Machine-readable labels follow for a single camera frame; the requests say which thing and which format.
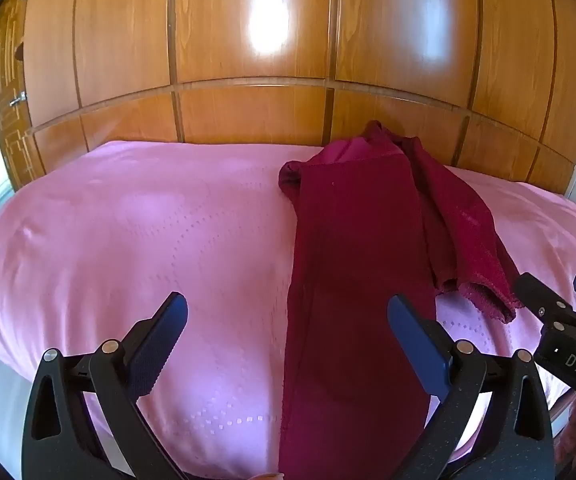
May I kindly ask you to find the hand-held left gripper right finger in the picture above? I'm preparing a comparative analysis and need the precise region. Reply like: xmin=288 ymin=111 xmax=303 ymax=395
xmin=387 ymin=294 xmax=555 ymax=480

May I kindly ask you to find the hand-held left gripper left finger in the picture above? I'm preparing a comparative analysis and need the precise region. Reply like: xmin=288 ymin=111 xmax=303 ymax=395
xmin=22 ymin=291 xmax=189 ymax=480

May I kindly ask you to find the maroon garment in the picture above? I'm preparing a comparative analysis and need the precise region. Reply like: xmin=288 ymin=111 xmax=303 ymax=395
xmin=278 ymin=121 xmax=524 ymax=480

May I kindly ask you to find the pink bedspread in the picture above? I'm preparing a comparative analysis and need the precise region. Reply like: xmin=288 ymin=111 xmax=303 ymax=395
xmin=0 ymin=139 xmax=576 ymax=478

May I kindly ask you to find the wooden wardrobe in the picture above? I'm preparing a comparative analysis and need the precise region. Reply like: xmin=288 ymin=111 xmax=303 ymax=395
xmin=18 ymin=0 xmax=576 ymax=196

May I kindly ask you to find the wooden panelled door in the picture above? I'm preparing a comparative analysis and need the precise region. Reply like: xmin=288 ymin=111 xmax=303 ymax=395
xmin=0 ymin=0 xmax=49 ymax=193

